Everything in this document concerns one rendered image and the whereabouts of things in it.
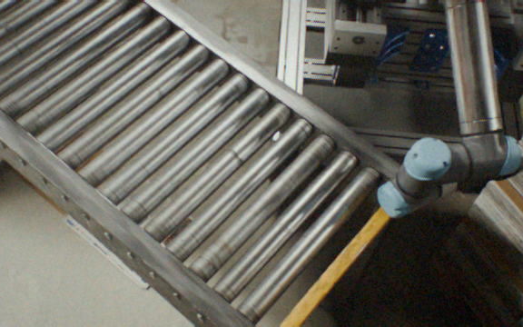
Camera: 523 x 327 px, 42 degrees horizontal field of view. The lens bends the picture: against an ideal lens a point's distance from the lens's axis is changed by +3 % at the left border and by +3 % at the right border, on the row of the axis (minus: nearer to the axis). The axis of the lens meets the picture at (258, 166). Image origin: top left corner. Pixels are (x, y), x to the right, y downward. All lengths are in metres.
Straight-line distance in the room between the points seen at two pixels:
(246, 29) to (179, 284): 1.64
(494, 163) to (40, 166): 0.92
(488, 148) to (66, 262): 1.42
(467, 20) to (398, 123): 1.03
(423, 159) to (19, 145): 0.84
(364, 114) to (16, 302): 1.28
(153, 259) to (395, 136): 1.17
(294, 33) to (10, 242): 1.22
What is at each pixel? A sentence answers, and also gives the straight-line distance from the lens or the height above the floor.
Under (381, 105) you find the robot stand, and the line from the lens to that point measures 2.36.
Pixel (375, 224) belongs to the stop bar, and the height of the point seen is 0.82.
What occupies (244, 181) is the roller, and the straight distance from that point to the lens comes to 1.43.
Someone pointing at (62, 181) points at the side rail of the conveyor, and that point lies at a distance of 1.46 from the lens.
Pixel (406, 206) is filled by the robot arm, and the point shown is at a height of 0.90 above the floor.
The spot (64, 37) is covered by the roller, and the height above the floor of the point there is 0.80.
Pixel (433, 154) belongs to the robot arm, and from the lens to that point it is 1.27.
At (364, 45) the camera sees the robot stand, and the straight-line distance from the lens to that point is 1.82.
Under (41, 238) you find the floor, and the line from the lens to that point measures 2.31.
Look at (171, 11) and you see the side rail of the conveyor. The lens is 1.73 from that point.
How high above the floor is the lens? 2.04
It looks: 58 degrees down
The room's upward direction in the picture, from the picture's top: 8 degrees clockwise
